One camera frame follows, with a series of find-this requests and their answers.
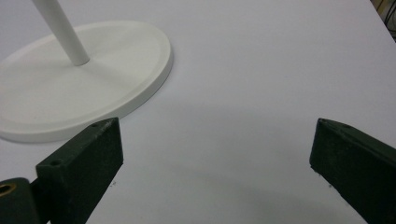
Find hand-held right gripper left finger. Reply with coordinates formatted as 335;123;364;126
30;117;124;224

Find black cables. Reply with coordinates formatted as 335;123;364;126
370;0;396;34

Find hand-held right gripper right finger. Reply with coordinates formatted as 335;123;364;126
309;118;396;224

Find white lamp stand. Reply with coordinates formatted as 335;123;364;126
0;0;174;144

